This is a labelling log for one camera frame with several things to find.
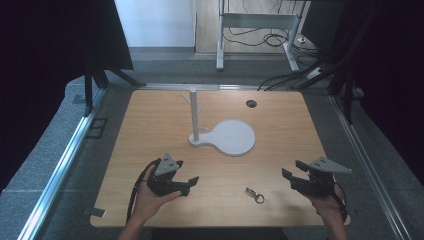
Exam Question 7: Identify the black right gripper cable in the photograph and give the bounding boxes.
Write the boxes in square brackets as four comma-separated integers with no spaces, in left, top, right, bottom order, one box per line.
[332,181,349,224]

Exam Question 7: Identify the grey tape piece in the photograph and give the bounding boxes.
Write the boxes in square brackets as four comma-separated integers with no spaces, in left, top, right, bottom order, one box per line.
[82,206,107,218]

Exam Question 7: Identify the person's left hand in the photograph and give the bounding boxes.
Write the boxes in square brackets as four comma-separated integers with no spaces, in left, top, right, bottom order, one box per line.
[132,165,183,224]

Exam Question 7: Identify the black floor cable bundle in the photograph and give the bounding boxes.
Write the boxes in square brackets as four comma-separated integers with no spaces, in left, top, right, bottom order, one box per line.
[256,58,323,92]

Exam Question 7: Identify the black curtain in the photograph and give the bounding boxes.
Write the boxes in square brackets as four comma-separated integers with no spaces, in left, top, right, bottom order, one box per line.
[299,0,424,188]
[0,0,135,195]

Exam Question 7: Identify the black looped floor cable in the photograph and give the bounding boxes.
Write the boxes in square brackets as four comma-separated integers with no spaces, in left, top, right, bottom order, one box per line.
[222,25,319,58]

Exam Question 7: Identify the white power strip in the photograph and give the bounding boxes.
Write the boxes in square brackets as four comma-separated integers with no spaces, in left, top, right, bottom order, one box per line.
[305,67,325,81]

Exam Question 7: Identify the black metal stand legs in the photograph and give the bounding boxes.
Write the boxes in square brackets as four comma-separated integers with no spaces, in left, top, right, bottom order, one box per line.
[83,58,147,117]

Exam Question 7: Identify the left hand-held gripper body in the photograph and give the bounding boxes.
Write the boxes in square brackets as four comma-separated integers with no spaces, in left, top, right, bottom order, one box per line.
[146,153,191,198]

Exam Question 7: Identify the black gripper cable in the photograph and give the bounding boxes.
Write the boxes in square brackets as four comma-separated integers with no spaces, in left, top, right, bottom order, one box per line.
[332,181,349,224]
[126,158,162,223]

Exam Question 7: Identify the silver key ring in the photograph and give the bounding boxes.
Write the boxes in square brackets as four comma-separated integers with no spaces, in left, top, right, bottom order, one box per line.
[245,186,266,205]

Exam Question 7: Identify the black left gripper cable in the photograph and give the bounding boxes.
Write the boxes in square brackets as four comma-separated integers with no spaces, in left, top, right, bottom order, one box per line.
[126,158,162,223]

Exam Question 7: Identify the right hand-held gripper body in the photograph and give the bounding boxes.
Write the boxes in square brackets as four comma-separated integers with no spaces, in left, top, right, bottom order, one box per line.
[290,156,353,200]

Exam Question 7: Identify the white tree-shaped hanging stand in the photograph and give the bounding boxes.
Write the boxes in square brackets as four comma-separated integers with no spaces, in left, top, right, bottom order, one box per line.
[180,86,257,158]

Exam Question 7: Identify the white metal desk frame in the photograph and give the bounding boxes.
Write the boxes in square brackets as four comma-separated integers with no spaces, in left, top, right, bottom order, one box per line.
[215,0,307,73]

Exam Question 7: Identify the person's right hand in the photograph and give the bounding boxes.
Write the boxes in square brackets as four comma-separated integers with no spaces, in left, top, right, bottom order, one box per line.
[307,185,348,226]

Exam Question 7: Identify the aluminium rail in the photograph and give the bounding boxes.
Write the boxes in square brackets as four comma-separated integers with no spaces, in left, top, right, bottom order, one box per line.
[328,94,414,240]
[17,87,108,240]

